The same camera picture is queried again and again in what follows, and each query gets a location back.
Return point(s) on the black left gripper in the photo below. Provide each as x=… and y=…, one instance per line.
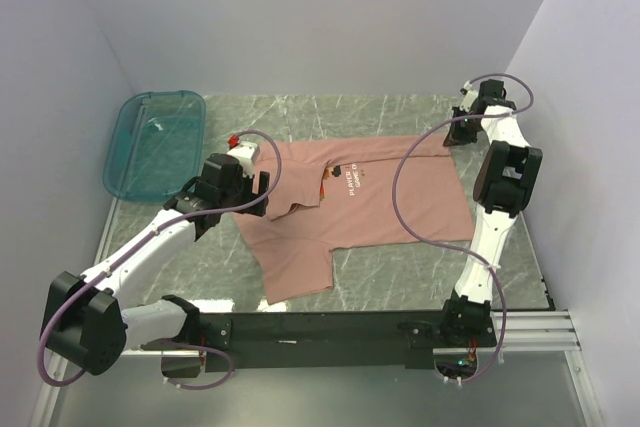
x=253, y=198

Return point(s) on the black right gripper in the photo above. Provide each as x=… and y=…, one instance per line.
x=455, y=137

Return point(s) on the pink t shirt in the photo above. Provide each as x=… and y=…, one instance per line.
x=346, y=193

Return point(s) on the teal transparent plastic bin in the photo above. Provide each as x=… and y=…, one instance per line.
x=156, y=146

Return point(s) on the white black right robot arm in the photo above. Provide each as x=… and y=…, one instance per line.
x=502, y=190

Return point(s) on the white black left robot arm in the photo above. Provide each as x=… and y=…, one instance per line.
x=85, y=320

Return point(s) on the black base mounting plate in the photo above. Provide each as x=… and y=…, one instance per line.
x=338, y=339

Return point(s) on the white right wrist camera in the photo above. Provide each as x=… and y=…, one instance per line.
x=469, y=96

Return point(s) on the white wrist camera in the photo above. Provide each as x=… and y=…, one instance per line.
x=469, y=96
x=245, y=152

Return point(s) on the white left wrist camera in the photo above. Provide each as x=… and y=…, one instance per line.
x=245, y=152

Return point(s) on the aluminium left side rail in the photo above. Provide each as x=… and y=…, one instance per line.
x=105, y=238

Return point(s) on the aluminium front frame rail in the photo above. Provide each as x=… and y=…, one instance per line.
x=525, y=332

